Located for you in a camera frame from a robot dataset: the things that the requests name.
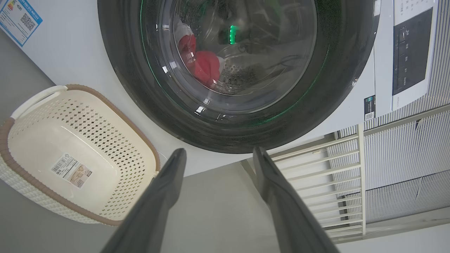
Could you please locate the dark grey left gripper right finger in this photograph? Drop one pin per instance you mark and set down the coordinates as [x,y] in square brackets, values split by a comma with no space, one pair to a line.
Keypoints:
[291,225]

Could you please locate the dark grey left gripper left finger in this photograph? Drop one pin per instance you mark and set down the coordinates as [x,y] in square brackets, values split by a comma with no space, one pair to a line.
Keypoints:
[151,218]

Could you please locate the dark round glass washer door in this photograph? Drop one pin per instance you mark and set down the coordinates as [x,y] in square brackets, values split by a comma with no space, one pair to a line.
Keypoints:
[133,80]

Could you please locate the red and white garment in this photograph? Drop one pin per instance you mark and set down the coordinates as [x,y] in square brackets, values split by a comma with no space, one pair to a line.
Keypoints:
[205,66]

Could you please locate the printed paper label sticker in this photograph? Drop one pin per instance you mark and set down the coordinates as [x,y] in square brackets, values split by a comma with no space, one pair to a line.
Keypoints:
[71,171]

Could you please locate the cream laundry basket brown rim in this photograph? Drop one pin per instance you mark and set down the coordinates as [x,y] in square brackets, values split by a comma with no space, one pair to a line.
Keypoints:
[45,140]

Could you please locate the white front-load washing machine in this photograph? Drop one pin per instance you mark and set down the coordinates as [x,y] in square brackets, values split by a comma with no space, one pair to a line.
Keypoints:
[70,52]

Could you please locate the black washing machine control panel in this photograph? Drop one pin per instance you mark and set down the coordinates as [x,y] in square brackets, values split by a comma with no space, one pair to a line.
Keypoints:
[411,52]

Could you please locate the white slatted railing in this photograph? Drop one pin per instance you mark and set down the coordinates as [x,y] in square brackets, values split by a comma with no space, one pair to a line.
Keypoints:
[361,175]

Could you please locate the small black QR sticker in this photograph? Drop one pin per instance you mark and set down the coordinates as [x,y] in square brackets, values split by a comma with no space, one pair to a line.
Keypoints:
[369,107]

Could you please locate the blue energy label sticker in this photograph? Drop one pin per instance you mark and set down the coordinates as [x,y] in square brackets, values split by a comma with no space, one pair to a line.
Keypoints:
[19,19]

